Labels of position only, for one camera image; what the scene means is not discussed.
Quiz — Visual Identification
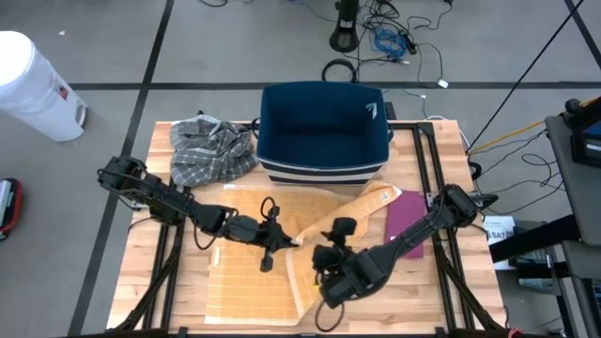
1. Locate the coiled black cable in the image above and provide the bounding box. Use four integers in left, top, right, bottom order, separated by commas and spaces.
320, 57, 360, 85

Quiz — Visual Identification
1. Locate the white paper sheet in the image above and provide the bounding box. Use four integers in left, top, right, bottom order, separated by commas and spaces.
481, 215, 517, 272

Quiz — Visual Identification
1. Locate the purple towel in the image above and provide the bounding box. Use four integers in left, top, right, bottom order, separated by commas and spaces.
383, 190, 429, 260

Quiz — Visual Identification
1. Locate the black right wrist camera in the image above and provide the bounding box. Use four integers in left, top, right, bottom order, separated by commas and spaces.
331, 216, 359, 246

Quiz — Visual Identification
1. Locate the yellow cable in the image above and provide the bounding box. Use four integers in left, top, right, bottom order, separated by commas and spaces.
467, 96, 601, 156

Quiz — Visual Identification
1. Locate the white trash bin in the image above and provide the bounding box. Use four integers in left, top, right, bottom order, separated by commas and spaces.
0, 30, 89, 143

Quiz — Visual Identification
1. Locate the black power strip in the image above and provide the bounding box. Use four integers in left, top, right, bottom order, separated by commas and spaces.
397, 28, 419, 56

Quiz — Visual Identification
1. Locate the grey side table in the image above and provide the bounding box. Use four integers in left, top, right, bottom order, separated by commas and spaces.
544, 115, 601, 338

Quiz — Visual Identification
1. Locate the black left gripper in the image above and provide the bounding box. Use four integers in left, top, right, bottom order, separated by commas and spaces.
224, 214, 301, 273

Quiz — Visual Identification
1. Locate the navy white striped basket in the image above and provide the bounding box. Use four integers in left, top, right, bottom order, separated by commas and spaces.
255, 80, 393, 187

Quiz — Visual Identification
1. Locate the black equipment box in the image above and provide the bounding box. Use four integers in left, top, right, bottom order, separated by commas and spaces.
562, 97, 601, 169

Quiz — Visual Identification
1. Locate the tangled black cable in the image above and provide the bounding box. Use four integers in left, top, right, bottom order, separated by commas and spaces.
356, 0, 455, 90

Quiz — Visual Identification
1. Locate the black aluminium table frame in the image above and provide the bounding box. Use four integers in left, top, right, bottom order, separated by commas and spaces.
112, 119, 507, 338

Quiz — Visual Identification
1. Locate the red black device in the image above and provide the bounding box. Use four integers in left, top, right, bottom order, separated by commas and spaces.
0, 177, 23, 242

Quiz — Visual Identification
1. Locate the black stand base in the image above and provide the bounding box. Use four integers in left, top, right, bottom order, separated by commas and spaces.
328, 0, 362, 54

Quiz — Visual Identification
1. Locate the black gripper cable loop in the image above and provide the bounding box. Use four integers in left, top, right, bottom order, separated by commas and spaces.
259, 195, 282, 222

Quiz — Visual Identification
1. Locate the grey checked towel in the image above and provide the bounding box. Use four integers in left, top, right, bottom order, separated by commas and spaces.
168, 115, 261, 188

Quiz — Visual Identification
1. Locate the blue cable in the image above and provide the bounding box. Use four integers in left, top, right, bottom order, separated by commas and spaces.
373, 27, 408, 60

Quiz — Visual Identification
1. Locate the orange checked towel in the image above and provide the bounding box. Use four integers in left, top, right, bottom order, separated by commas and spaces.
204, 180, 404, 328

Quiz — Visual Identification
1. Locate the thin black pole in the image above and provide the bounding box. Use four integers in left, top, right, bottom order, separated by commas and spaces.
467, 0, 588, 152

